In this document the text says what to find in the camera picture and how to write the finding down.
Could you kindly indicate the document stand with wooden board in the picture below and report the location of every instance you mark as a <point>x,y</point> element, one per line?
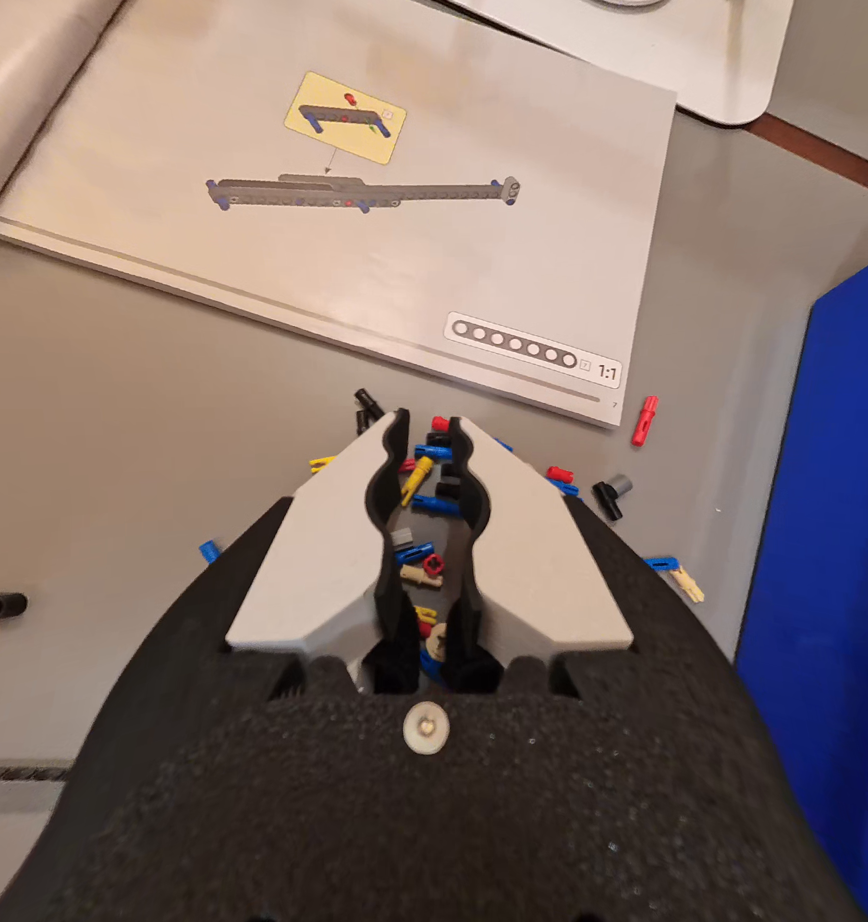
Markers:
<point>693,57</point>

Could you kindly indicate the open instruction booklet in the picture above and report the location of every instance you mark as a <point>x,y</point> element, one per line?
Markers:
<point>333,274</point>

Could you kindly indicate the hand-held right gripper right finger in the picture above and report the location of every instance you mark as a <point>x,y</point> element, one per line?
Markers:
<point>556,569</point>

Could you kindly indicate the blue plastic bin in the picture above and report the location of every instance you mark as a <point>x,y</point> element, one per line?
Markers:
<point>823,504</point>

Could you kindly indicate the pile of colourful lego pins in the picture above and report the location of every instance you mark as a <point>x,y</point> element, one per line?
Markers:
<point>434,504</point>

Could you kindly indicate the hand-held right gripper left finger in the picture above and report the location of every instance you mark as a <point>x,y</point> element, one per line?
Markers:
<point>304,569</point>

